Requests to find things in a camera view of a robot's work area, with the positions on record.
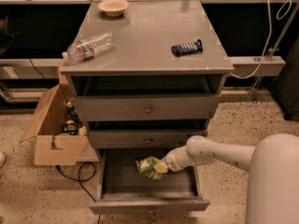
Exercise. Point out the green jalapeno chip bag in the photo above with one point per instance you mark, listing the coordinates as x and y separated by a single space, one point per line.
146 168

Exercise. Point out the top grey drawer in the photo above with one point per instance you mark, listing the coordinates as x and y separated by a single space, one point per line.
119 108

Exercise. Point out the dark blue snack bar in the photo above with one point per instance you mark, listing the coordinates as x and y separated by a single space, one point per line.
187 48

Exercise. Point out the open bottom grey drawer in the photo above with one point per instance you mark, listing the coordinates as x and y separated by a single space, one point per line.
122 189

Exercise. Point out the grey wooden drawer cabinet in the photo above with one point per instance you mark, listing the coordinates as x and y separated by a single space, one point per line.
141 62

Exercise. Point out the small items in box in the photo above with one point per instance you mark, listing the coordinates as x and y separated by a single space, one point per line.
74 128

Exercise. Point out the middle grey drawer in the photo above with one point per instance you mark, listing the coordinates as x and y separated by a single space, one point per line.
142 138

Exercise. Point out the dark bottle in box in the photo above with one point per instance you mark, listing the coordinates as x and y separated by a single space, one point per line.
72 112

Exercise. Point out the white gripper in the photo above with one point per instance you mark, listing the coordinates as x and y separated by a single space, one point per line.
171 162

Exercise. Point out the clear plastic water bottle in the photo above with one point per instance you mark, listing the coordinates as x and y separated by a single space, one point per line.
86 48

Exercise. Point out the open cardboard box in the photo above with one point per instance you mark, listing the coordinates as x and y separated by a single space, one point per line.
52 145

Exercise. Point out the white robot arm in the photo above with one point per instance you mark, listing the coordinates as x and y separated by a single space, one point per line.
273 167

